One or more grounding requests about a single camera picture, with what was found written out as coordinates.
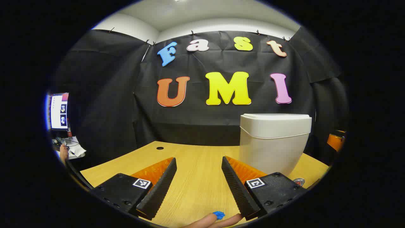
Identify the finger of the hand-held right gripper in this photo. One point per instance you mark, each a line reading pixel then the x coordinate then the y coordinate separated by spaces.
pixel 334 142

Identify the wooden desktop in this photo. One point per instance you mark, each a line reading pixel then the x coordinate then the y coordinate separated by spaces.
pixel 199 177

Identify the white desktop garbage bin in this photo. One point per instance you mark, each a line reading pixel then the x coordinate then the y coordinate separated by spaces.
pixel 272 142

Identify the red pop can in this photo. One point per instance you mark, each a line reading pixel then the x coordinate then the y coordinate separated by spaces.
pixel 299 181

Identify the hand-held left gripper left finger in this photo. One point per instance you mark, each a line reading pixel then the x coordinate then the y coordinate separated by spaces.
pixel 158 190

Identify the white papers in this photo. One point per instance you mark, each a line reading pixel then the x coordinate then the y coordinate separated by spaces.
pixel 75 148

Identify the blue paper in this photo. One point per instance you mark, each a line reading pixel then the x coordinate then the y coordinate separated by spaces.
pixel 219 215

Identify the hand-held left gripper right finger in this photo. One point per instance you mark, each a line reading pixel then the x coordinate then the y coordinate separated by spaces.
pixel 239 190

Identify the computer monitor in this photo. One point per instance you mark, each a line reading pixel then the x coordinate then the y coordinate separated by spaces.
pixel 58 110

